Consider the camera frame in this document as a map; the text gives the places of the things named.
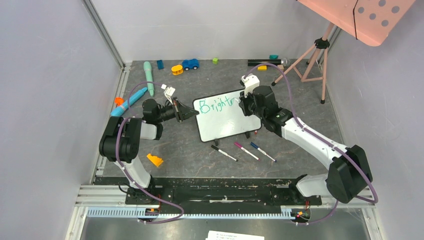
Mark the dark blue block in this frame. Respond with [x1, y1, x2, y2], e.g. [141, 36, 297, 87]
[156, 60, 164, 70]

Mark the pink tripod stand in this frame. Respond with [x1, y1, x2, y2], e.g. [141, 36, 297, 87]
[283, 22, 335, 104]

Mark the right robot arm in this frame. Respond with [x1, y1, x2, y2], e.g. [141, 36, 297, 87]
[238, 85, 378, 204]

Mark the white whiteboard black frame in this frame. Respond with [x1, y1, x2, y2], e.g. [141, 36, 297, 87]
[192, 89, 262, 143]

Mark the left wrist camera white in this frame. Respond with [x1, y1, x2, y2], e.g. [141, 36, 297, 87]
[161, 84, 175, 104]

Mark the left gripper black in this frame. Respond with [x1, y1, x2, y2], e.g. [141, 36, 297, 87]
[155, 97, 199, 123]

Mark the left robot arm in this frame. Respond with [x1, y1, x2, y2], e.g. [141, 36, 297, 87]
[95, 97, 199, 204]

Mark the yellow block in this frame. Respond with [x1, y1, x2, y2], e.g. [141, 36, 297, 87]
[257, 65, 268, 71]

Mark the purple capped whiteboard marker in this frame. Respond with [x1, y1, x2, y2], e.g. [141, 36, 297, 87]
[234, 142, 260, 161]

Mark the blue capped whiteboard marker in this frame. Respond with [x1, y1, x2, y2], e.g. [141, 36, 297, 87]
[250, 142, 277, 163]

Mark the small orange toy piece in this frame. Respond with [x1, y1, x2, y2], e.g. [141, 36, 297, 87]
[114, 97, 125, 107]

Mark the blue toy car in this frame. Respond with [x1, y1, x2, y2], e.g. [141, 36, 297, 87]
[182, 58, 200, 71]

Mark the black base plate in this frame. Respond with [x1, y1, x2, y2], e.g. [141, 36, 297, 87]
[125, 177, 322, 214]

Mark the yellow oval toy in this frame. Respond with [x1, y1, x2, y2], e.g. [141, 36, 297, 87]
[171, 64, 184, 76]

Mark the white paper sheet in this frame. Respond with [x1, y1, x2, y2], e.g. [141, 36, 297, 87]
[205, 230, 265, 240]

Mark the pink perforated panel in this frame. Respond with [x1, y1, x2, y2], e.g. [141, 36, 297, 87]
[300, 0, 416, 47]

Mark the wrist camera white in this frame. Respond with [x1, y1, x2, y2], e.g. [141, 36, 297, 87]
[161, 84, 175, 104]
[241, 73, 260, 98]

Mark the blue toy marker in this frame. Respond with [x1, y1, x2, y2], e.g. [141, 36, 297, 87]
[110, 87, 148, 117]

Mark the orange wedge toy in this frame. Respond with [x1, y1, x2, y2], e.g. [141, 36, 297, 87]
[146, 153, 164, 168]

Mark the black capped whiteboard marker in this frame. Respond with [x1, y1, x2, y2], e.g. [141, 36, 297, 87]
[211, 145, 239, 162]

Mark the mint green toy marker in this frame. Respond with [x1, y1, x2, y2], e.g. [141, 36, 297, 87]
[143, 61, 155, 97]

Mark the clear round bulb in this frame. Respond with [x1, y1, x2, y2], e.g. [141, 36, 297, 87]
[281, 58, 291, 68]

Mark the light blue cable duct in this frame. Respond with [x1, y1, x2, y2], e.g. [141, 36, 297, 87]
[86, 206, 295, 220]

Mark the black cylinder tube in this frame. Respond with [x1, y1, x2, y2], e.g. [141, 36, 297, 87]
[247, 59, 284, 67]

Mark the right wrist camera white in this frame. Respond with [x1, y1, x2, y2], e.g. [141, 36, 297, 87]
[241, 73, 260, 98]

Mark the teal block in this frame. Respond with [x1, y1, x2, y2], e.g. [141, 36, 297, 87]
[269, 54, 279, 60]

